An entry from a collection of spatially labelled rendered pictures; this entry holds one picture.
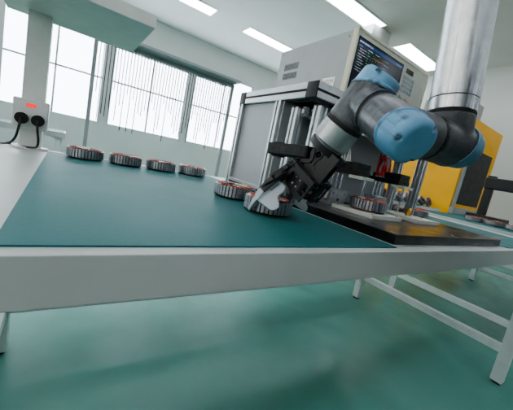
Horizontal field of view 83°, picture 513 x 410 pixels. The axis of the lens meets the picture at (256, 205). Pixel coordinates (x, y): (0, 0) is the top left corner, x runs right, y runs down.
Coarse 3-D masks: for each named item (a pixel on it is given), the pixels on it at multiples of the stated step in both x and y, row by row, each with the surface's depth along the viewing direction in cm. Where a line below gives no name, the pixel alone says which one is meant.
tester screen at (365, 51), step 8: (360, 40) 89; (360, 48) 90; (368, 48) 92; (360, 56) 90; (368, 56) 92; (376, 56) 94; (384, 56) 96; (360, 64) 91; (376, 64) 95; (384, 64) 97; (392, 64) 99; (352, 72) 90; (392, 72) 100; (400, 72) 103; (352, 80) 91
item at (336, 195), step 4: (332, 188) 98; (336, 188) 102; (332, 192) 97; (336, 192) 98; (340, 192) 99; (344, 192) 100; (328, 196) 98; (332, 196) 97; (336, 196) 99; (340, 196) 100; (344, 196) 101; (320, 200) 101; (324, 200) 99; (328, 200) 98; (332, 200) 98; (336, 200) 99; (340, 200) 100
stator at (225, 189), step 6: (216, 186) 78; (222, 186) 76; (228, 186) 75; (234, 186) 76; (240, 186) 76; (246, 186) 82; (216, 192) 78; (222, 192) 76; (228, 192) 76; (234, 192) 75; (240, 192) 76; (246, 192) 76; (234, 198) 76; (240, 198) 76
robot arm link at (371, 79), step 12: (360, 72) 51; (372, 72) 48; (384, 72) 48; (360, 84) 50; (372, 84) 48; (384, 84) 48; (396, 84) 48; (348, 96) 51; (360, 96) 49; (336, 108) 53; (348, 108) 51; (336, 120) 52; (348, 120) 51; (348, 132) 52; (360, 132) 53
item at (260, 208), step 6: (252, 192) 69; (246, 198) 66; (282, 198) 70; (246, 204) 65; (258, 204) 63; (282, 204) 63; (288, 204) 64; (252, 210) 64; (258, 210) 63; (264, 210) 63; (276, 210) 63; (282, 210) 63; (288, 210) 65; (276, 216) 64; (282, 216) 65
